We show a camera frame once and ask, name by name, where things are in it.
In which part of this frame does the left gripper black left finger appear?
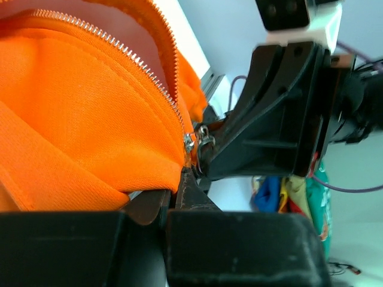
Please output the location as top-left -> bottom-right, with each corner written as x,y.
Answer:
1,190 -> 171,286

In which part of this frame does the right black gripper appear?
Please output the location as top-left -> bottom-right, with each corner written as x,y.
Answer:
197,41 -> 382,181

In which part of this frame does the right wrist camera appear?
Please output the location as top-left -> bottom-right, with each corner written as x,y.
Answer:
255,0 -> 343,53

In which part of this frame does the orange zip jacket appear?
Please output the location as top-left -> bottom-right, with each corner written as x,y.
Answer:
1,1 -> 208,212

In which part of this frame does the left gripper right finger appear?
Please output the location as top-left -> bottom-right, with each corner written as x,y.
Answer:
166,168 -> 332,286

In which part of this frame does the colourful cloth pile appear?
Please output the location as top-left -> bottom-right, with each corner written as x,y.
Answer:
250,176 -> 332,258

